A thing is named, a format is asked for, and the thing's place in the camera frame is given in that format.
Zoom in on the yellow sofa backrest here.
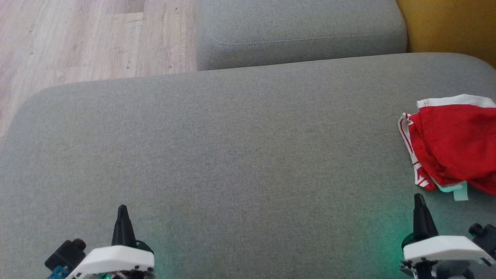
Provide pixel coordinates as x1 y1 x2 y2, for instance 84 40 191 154
395 0 496 69

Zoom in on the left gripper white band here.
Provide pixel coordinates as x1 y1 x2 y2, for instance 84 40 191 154
65 205 155 279

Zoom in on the red shorts white stripe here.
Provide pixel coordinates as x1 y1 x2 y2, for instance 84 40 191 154
409 94 496 194

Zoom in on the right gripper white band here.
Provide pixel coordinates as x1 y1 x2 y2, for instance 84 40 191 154
400 193 496 279

